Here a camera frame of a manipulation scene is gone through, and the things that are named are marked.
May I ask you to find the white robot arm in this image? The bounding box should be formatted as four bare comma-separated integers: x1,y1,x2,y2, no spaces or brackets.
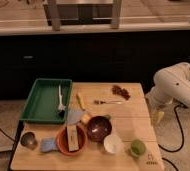
145,62,190,125

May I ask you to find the white cup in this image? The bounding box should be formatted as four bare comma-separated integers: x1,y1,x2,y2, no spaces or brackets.
103,134,122,154

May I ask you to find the green plastic tray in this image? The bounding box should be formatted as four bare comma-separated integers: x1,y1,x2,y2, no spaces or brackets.
20,78,72,124

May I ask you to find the black cable right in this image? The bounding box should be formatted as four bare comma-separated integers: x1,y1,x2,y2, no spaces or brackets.
157,104,186,171

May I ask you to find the yellow toy food piece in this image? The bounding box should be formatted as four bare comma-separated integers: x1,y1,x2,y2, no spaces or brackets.
81,114,91,124

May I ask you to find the green cup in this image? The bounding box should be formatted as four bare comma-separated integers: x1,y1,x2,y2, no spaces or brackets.
129,139,146,158

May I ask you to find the white frame stand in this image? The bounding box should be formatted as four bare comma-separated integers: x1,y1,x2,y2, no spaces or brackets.
43,0,122,31

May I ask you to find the blue sponge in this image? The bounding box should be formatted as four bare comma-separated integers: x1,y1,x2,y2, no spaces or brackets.
40,138,57,153

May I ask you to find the purple bowl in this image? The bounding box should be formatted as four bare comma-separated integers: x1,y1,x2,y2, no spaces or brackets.
87,116,112,142

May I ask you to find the orange bowl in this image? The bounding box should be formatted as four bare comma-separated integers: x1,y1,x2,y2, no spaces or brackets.
55,124,88,156

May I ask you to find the light blue cloth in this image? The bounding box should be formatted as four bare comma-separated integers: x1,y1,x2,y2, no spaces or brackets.
67,109,84,125

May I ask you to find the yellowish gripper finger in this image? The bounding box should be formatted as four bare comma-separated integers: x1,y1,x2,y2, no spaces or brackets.
153,111,164,125

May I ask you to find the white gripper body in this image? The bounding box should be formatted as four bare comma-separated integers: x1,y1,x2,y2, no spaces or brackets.
145,92,172,114

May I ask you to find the small metal cup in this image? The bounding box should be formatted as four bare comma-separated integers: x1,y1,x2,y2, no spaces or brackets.
20,132,37,149

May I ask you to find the red-brown grapes bunch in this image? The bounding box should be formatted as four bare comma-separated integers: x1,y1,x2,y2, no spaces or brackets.
112,85,130,100

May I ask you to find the metal fork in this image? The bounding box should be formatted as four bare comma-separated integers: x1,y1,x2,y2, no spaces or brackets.
94,100,123,105

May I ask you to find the wooden block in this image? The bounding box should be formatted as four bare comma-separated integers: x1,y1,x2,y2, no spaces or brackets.
67,125,79,151

